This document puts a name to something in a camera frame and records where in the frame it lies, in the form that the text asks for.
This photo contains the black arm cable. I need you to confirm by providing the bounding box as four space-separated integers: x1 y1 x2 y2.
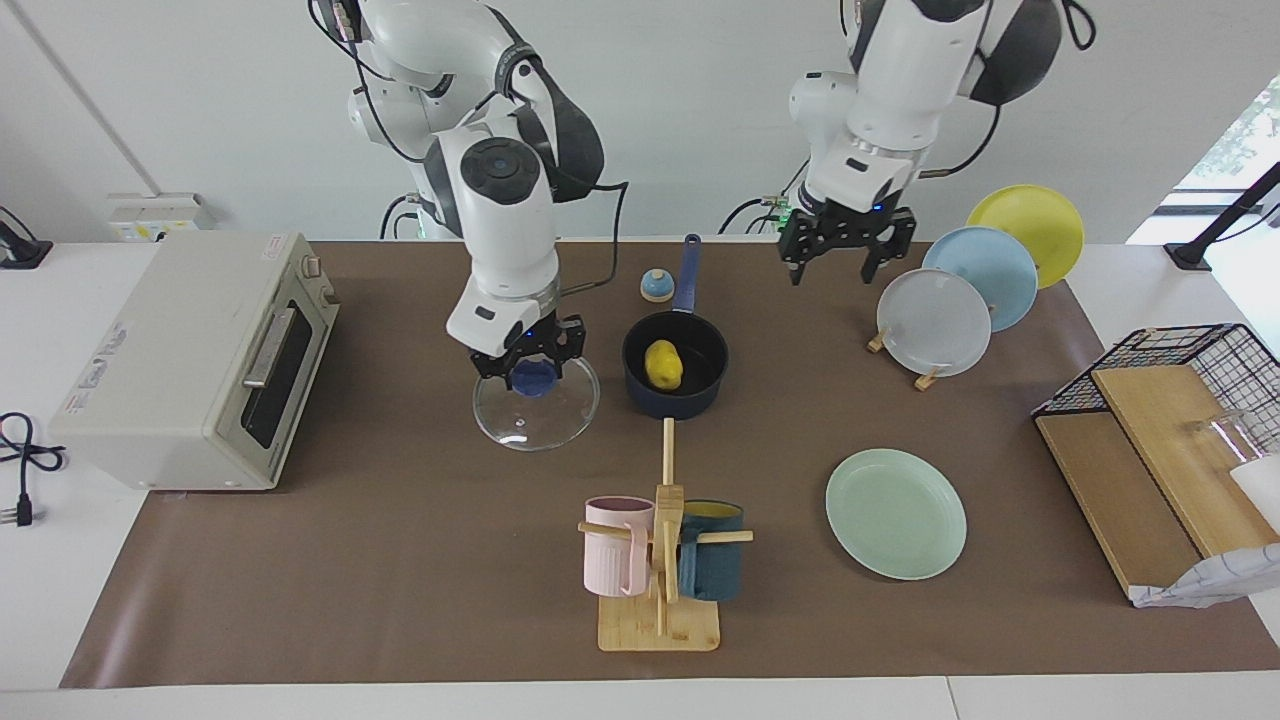
920 100 1003 181
555 180 629 301

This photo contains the black power cord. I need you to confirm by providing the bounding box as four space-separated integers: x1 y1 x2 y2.
0 412 66 528

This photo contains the brown table mat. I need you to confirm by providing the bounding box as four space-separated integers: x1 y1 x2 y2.
60 240 1280 689

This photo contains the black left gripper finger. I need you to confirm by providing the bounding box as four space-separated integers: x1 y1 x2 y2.
862 210 916 283
780 212 816 286

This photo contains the white power strip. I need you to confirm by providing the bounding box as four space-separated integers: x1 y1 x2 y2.
108 193 216 243

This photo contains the brown wooden board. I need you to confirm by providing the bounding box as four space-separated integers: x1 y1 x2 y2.
1035 412 1206 601

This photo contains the black wire basket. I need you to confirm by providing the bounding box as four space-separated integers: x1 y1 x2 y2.
1032 323 1280 456

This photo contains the wooden plate rack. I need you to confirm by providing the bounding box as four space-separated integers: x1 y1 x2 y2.
867 322 946 392

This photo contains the black camera stand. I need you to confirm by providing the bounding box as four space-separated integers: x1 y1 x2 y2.
0 205 53 269
1165 160 1280 271

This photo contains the clear glass cup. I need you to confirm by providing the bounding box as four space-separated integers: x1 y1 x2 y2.
1185 410 1256 466

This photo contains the dark blue saucepan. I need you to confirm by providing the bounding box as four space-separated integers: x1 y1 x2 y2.
622 234 730 420

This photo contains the white crumpled cloth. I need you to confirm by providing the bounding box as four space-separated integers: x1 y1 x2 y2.
1130 543 1280 609

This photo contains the mint green plate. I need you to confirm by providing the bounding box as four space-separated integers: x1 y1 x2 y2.
825 448 968 581

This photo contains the yellow plate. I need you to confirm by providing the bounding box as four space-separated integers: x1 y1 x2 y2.
966 184 1085 290

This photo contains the black base cable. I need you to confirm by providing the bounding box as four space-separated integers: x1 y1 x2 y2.
720 160 811 236
380 193 426 241

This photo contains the dark blue mug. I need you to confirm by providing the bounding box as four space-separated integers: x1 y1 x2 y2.
678 500 746 602

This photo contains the wooden mug tree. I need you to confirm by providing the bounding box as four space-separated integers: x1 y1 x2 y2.
577 418 754 653

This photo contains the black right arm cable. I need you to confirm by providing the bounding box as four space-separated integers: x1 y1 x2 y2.
555 180 629 301

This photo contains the light wooden board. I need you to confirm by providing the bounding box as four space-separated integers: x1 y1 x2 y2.
1090 365 1280 558

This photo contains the glass pot lid blue knob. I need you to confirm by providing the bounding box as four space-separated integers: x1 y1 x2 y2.
472 345 601 452

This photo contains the white cup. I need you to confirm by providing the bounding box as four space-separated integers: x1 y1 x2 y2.
1230 458 1280 531

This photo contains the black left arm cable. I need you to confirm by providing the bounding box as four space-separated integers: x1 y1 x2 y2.
920 100 1003 181

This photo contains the grey plate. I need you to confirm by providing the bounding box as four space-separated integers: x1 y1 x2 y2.
877 268 993 378

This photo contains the pink ribbed mug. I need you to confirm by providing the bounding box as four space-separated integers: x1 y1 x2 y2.
583 496 656 598

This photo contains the light blue plate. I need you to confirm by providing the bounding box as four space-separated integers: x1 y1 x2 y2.
922 227 1039 333

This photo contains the yellow lemon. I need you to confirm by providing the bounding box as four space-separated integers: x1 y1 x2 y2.
644 340 685 391

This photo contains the beige toaster oven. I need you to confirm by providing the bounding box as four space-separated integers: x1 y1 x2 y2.
50 232 341 491

